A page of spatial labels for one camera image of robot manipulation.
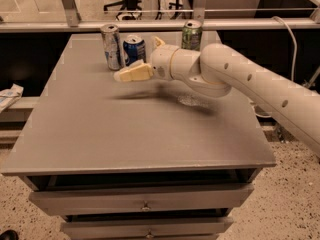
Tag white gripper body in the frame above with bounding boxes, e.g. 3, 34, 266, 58
150, 44, 179, 81

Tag blue pepsi can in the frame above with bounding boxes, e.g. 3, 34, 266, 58
123, 34, 146, 65

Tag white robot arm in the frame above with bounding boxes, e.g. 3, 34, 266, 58
114, 43, 320, 155

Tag green soda can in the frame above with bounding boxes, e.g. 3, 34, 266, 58
181, 20, 202, 51

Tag silver redbull can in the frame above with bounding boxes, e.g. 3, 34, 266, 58
101, 24, 125, 71

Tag black office chair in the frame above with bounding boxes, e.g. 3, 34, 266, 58
103, 0, 183, 21

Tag grey drawer cabinet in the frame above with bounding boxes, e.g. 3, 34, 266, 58
0, 30, 278, 240

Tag white crumpled cloth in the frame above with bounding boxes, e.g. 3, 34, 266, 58
0, 84, 24, 113

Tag metal railing bar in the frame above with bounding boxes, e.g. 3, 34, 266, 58
0, 18, 320, 33

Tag upper grey drawer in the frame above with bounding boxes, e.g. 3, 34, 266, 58
29, 184, 254, 215

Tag grey drawer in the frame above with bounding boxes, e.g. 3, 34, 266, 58
29, 184, 254, 215
61, 217, 233, 240

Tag lower grey drawer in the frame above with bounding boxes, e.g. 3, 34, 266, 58
61, 217, 233, 240

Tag black shoe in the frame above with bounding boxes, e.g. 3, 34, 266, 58
0, 230, 19, 240

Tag white cable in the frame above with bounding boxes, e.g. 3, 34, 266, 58
271, 15, 299, 82

